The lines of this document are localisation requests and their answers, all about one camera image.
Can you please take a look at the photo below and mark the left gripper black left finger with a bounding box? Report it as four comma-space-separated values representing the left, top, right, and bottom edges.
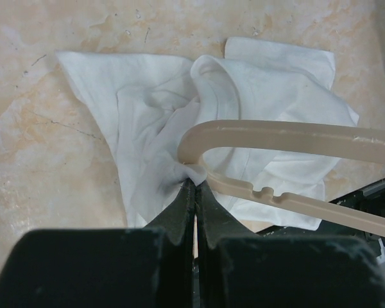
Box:
0, 181, 196, 307

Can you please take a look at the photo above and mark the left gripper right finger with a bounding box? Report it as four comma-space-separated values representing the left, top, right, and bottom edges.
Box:
195, 184, 385, 307

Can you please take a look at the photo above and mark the white t-shirt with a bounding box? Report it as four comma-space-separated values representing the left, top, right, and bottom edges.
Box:
56, 37, 359, 227

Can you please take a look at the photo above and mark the beige wooden hanger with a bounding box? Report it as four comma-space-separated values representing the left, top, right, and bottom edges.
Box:
177, 120, 385, 237

